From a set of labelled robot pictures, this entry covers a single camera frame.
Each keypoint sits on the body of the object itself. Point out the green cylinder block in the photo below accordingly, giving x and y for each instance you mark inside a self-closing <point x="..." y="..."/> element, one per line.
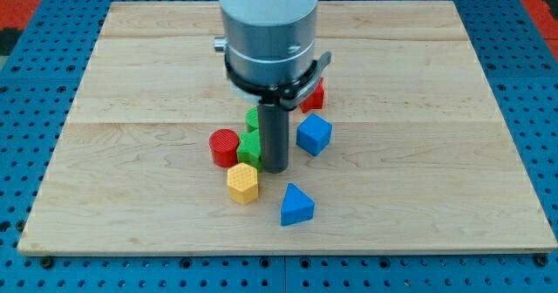
<point x="251" y="119"/>

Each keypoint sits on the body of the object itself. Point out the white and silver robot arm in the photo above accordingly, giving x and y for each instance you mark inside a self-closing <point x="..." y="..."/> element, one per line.
<point x="269" y="49"/>

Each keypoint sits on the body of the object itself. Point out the red heart block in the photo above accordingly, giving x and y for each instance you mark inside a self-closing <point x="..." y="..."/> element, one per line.
<point x="315" y="100"/>

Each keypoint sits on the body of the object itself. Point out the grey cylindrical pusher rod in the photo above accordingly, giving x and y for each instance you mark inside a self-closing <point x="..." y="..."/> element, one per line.
<point x="273" y="124"/>

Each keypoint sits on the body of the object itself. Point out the green star block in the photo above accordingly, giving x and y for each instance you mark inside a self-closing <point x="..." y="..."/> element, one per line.
<point x="249" y="151"/>

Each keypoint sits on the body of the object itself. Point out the blue cube block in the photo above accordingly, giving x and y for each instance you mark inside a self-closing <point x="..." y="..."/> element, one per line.
<point x="313" y="134"/>

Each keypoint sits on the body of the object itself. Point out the red cylinder block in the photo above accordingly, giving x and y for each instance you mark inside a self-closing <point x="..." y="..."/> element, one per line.
<point x="223" y="145"/>

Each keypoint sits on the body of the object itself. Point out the yellow hexagon block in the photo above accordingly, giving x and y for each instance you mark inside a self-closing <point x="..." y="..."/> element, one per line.
<point x="242" y="181"/>

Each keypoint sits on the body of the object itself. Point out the blue triangle block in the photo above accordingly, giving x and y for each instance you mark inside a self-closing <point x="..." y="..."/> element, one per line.
<point x="296" y="206"/>

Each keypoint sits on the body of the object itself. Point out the light wooden board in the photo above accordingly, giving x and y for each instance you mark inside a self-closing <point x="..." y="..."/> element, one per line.
<point x="420" y="163"/>

